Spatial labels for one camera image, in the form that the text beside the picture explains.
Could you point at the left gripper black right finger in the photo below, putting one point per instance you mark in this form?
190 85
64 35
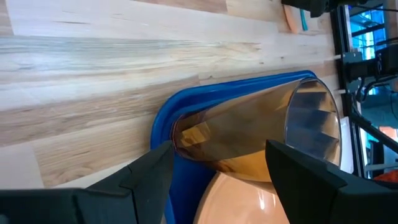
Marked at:
317 196

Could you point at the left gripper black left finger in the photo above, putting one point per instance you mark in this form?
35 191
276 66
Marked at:
93 205

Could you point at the orange round plate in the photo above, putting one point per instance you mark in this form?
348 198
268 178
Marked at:
236 202

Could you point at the amber transparent cup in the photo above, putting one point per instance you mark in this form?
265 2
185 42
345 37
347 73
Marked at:
236 130

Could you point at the blue plastic tray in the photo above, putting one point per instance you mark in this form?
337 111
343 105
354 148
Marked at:
186 186

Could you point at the orange-red cloth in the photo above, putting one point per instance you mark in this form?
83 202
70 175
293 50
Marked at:
388 176

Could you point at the black frame brace bar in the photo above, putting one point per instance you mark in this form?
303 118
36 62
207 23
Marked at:
373 130

